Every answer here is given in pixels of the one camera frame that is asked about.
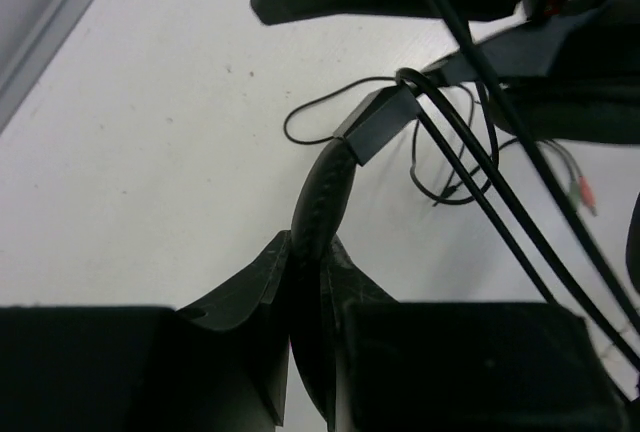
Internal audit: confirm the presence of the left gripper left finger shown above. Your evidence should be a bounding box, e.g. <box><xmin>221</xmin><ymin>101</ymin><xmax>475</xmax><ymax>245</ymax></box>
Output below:
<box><xmin>1</xmin><ymin>231</ymin><xmax>290</xmax><ymax>431</ymax></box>

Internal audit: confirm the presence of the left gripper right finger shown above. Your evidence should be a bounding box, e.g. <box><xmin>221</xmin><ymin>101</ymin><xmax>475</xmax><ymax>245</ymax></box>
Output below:
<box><xmin>321</xmin><ymin>241</ymin><xmax>628</xmax><ymax>431</ymax></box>

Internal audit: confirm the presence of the black headset with cable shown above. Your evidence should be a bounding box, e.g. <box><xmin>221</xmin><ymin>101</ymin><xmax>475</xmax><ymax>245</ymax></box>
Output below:
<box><xmin>283</xmin><ymin>0</ymin><xmax>640</xmax><ymax>423</ymax></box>

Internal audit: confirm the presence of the aluminium table frame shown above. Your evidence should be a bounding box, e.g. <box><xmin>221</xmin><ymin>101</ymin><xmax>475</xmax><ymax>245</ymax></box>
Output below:
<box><xmin>1</xmin><ymin>0</ymin><xmax>93</xmax><ymax>128</ymax></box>

